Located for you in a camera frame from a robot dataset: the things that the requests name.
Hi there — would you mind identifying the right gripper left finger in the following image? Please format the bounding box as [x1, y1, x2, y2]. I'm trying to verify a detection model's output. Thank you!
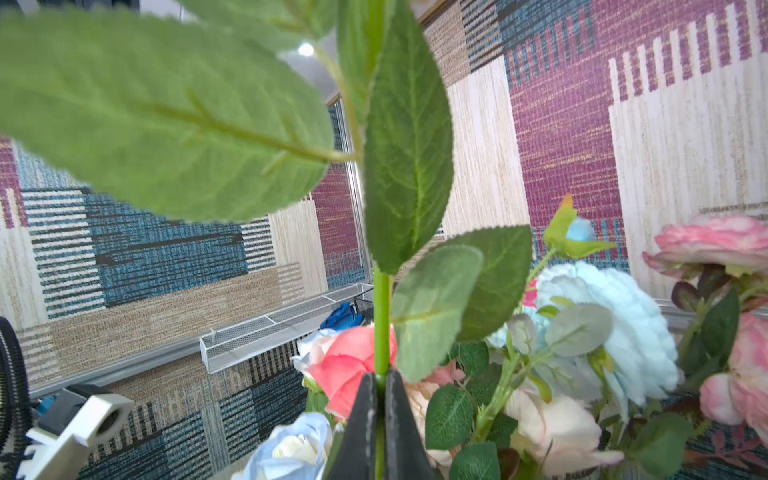
[324, 373, 378, 480]

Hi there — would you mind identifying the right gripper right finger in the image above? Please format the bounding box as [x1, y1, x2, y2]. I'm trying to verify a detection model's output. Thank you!
[384, 370, 435, 480]

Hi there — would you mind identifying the blue rose stem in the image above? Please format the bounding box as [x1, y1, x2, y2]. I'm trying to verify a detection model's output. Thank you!
[320, 302, 364, 332]

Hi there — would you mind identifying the peach peony stem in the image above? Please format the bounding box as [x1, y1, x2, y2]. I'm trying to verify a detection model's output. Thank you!
[406, 381, 625, 477]

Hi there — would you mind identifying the light blue peony stem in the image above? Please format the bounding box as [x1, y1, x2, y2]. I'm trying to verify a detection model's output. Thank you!
[487, 195, 680, 419]

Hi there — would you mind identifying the small white rose stem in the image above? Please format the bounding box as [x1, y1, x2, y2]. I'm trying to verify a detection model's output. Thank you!
[1, 1, 532, 479]

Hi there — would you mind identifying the large pink rose stem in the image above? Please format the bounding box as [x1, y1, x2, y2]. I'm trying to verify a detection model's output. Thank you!
[292, 326, 466, 428]

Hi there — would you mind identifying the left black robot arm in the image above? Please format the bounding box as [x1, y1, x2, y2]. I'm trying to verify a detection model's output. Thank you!
[1, 317, 33, 479]

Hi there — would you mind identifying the white mesh wall basket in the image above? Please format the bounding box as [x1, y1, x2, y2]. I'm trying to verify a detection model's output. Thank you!
[199, 283, 373, 374]

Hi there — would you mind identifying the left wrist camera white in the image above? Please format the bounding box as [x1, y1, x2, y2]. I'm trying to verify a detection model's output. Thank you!
[14, 384, 135, 479]

